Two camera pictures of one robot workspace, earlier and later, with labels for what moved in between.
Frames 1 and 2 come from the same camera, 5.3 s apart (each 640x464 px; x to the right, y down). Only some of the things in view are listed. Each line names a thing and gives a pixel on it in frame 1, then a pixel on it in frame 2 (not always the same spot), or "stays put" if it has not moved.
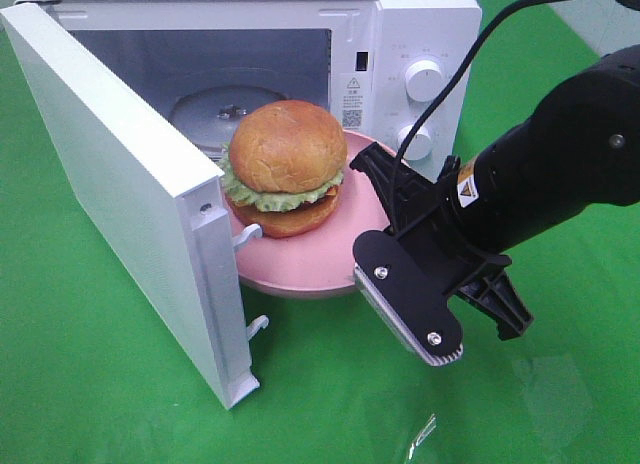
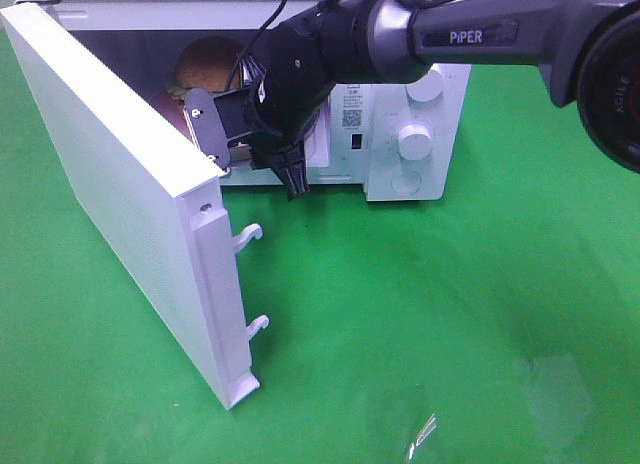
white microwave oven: x=204 y=56 stays put
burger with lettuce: x=283 y=168 to x=205 y=64
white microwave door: x=166 y=212 stays put
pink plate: x=322 y=259 to x=174 y=111
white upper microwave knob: x=423 y=80 stays put
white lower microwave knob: x=420 y=145 stays put
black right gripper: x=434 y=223 to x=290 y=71
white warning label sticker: x=353 y=102 stays put
